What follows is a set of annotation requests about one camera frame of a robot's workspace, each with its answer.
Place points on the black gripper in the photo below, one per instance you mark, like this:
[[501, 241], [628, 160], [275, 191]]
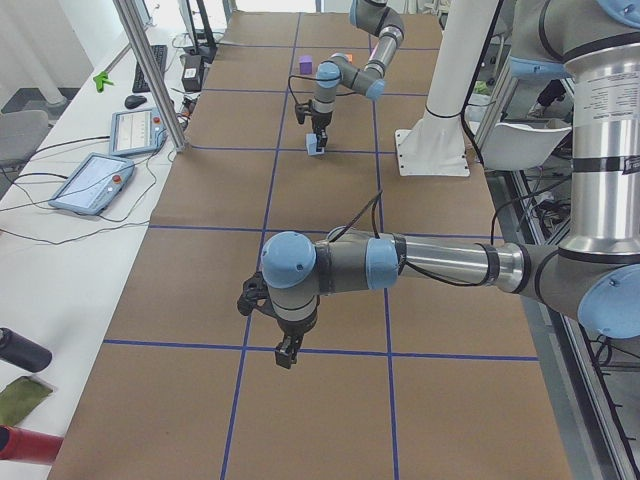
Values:
[[292, 331], [320, 121]]

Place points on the light blue foam block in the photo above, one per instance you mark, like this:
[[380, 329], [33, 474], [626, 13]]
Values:
[[312, 145]]

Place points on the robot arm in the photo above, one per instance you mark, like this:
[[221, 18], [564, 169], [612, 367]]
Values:
[[377, 19]]

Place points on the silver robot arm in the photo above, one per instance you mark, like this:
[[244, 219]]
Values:
[[592, 276]]

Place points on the purple foam block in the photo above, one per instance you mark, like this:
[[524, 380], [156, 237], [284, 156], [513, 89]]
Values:
[[305, 65]]

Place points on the brown paper table cover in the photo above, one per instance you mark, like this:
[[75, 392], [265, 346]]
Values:
[[423, 381]]

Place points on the black power adapter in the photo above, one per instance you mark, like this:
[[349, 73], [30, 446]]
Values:
[[193, 71]]

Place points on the far teach pendant tablet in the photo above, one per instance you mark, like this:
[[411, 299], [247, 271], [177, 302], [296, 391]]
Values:
[[136, 132]]

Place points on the teach pendant tablet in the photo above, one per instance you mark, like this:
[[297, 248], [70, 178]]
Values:
[[92, 186], [136, 132]]

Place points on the black computer mouse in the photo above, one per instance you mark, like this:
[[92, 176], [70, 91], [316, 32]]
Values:
[[134, 101]]

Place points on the near teach pendant tablet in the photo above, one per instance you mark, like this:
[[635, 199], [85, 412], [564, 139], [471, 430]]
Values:
[[92, 186]]

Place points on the green plastic clamp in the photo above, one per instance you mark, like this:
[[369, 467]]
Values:
[[101, 80]]

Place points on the green cloth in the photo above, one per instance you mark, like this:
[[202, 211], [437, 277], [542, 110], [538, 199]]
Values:
[[20, 398]]

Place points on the black bottle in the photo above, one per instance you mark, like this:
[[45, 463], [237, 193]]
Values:
[[23, 353]]

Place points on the red cylinder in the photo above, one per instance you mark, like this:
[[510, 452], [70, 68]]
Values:
[[29, 446]]

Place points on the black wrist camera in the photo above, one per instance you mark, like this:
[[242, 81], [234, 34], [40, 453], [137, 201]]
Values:
[[303, 110], [255, 296]]

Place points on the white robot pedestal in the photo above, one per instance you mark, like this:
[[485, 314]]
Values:
[[435, 146]]

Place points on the aluminium frame post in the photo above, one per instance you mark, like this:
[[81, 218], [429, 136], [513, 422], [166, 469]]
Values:
[[138, 41]]

